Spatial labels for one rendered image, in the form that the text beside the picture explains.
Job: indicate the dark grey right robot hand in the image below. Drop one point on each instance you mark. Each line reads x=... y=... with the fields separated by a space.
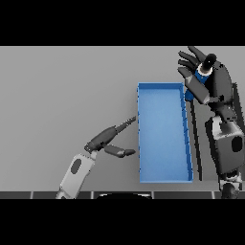
x=220 y=83

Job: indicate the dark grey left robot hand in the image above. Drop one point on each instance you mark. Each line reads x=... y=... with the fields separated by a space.
x=103 y=136

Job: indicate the blue pipe with dark end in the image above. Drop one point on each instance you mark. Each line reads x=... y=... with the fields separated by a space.
x=201 y=76

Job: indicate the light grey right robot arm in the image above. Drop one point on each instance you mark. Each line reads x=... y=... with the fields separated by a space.
x=227 y=150

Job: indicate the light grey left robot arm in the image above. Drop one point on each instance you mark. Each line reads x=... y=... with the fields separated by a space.
x=71 y=181

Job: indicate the blue bin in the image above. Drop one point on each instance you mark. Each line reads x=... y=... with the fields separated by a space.
x=161 y=134

